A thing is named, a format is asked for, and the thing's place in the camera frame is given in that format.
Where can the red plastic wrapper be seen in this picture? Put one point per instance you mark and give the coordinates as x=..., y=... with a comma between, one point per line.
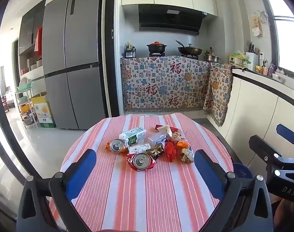
x=170, y=151

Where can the gold foil wrapper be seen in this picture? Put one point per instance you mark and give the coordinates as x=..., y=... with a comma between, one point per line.
x=156, y=151

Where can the wide printed blanket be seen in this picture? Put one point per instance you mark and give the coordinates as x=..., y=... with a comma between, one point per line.
x=161, y=84

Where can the yellow cardboard box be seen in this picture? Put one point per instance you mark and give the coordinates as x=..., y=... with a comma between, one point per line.
x=44, y=111

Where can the floral paper cup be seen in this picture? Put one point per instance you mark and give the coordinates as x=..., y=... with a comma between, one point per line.
x=139, y=148

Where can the blue plastic waste basket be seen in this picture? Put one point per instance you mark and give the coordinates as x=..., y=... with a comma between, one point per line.
x=241, y=170

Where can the yellow green plastic bag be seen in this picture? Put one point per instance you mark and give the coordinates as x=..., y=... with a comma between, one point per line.
x=238, y=55

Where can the crushed orange drink can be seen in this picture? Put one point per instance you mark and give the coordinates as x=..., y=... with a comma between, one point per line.
x=116, y=145

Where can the white and red snack wrapper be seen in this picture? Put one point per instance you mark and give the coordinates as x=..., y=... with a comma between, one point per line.
x=176, y=134

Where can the condiment bottle rack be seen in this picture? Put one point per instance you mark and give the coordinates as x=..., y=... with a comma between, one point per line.
x=130, y=51

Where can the orange snack wrapper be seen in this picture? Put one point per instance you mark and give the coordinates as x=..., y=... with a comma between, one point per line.
x=182, y=143

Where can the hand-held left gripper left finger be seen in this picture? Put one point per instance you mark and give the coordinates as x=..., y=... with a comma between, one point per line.
x=80, y=174

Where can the hanging wall pouch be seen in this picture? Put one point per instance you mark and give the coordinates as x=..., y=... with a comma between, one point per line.
x=256, y=25

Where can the white storage rack with bowls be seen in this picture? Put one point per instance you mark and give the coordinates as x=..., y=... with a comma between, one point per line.
x=25, y=101

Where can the window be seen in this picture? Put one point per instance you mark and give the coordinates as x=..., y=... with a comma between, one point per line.
x=287, y=38

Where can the white knife holder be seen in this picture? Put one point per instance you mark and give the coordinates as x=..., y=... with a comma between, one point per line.
x=252, y=59

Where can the steel pot with lid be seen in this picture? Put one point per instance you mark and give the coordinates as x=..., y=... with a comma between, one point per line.
x=211, y=57

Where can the black wok with lid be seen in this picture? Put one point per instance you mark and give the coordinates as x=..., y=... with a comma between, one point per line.
x=190, y=50

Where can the green and white milk carton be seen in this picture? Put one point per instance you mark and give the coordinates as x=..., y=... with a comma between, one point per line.
x=132, y=136

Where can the grey refrigerator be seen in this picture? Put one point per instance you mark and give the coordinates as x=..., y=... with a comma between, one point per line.
x=72, y=53

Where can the beige snack wrapper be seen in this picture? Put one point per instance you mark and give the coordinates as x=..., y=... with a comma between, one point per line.
x=187, y=155

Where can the cream kitchen base cabinets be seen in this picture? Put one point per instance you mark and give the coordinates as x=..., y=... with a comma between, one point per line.
x=253, y=106

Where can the black clay pot orange lid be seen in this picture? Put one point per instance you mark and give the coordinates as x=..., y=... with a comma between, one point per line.
x=157, y=47

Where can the pink striped tablecloth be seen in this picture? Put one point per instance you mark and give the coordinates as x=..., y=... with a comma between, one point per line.
x=137, y=198

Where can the dark glass door cabinet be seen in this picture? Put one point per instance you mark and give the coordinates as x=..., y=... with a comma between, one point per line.
x=28, y=33

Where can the clear plastic box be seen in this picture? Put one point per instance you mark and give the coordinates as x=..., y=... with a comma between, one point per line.
x=157, y=139

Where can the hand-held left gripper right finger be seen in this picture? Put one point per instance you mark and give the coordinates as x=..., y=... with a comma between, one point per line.
x=207, y=171

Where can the red hanging bag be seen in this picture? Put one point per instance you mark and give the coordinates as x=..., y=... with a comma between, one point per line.
x=38, y=41

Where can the crushed red drink can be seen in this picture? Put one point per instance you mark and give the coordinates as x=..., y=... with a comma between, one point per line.
x=140, y=160

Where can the narrow printed blanket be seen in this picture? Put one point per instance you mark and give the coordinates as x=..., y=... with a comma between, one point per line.
x=218, y=94

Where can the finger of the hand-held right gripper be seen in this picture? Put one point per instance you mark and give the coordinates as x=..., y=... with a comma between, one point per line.
x=285, y=134
x=262, y=147

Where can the black range hood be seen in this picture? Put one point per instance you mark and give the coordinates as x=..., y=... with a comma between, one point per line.
x=168, y=19

